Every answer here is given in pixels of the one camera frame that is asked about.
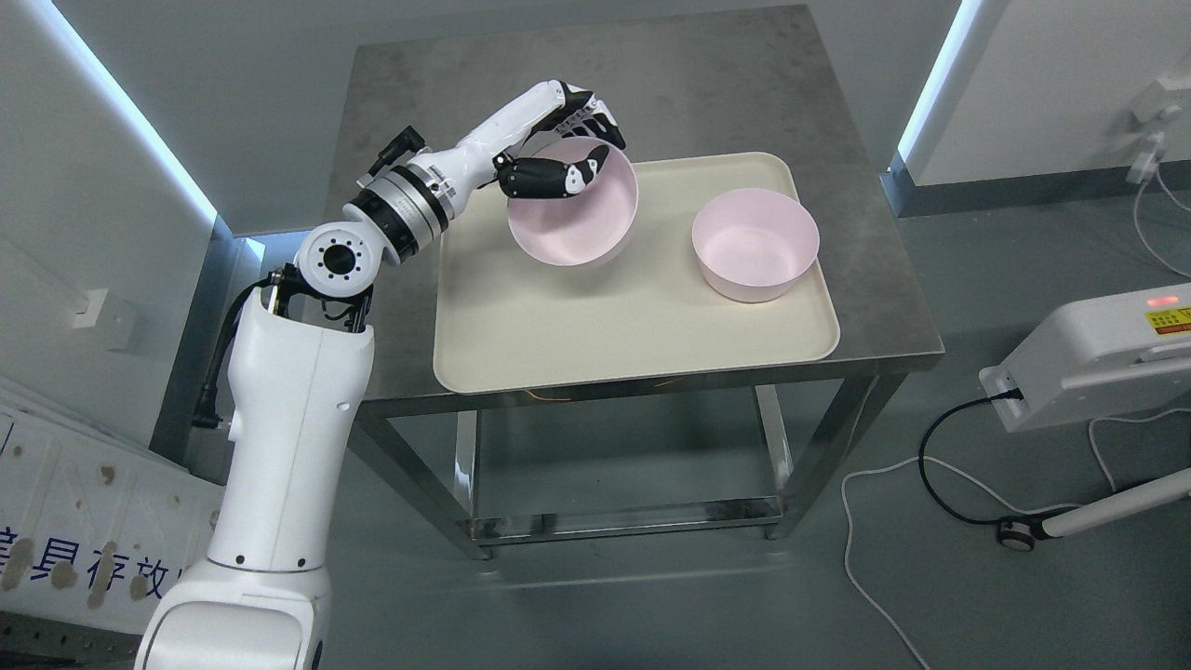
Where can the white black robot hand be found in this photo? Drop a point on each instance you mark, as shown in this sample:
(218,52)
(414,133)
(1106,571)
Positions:
(565,112)

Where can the pink bowl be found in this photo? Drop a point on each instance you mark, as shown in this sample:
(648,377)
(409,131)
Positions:
(589,229)
(752,244)

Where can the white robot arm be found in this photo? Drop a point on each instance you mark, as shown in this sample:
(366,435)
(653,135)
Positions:
(298,354)

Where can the steel table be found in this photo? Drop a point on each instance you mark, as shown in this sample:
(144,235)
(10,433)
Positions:
(704,84)

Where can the white machine base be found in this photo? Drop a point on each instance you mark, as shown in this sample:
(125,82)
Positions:
(1103,357)

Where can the white signboard with blue text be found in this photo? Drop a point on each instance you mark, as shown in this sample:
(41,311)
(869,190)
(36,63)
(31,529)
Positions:
(96,529)

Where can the white leg with caster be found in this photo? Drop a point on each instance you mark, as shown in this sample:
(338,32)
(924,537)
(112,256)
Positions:
(1019,534)

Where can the white wall socket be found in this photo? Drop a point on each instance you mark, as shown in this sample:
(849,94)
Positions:
(107,319)

